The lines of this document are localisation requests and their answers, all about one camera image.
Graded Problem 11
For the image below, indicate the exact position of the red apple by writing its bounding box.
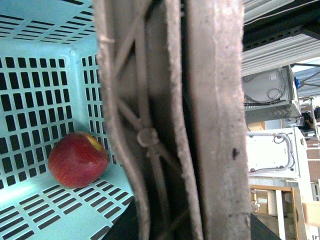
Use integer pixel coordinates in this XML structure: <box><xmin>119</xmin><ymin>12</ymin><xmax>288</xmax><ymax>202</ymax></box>
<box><xmin>48</xmin><ymin>131</ymin><xmax>110</xmax><ymax>189</ymax></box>

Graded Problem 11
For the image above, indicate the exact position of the light blue plastic basket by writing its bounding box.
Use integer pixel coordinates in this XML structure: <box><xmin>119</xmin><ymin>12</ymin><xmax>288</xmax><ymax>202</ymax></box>
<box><xmin>0</xmin><ymin>0</ymin><xmax>133</xmax><ymax>240</ymax></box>

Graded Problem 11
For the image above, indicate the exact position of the white appliance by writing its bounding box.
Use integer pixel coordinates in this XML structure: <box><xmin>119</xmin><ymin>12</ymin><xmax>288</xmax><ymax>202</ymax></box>
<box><xmin>246</xmin><ymin>127</ymin><xmax>309</xmax><ymax>180</ymax></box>

